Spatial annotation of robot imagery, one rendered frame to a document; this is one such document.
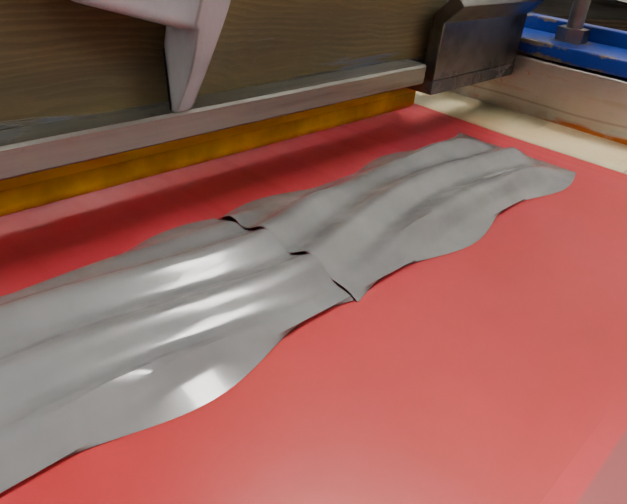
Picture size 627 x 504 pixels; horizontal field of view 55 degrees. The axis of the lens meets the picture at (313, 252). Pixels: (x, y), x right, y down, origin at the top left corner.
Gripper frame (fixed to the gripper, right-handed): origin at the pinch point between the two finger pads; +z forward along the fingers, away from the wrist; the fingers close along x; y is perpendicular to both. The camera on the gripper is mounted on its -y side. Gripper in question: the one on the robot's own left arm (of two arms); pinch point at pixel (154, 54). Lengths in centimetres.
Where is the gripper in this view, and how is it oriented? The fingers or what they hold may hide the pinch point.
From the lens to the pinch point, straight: 24.7
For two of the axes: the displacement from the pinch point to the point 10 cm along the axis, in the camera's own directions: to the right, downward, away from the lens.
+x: 7.3, 4.0, -5.6
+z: -0.9, 8.6, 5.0
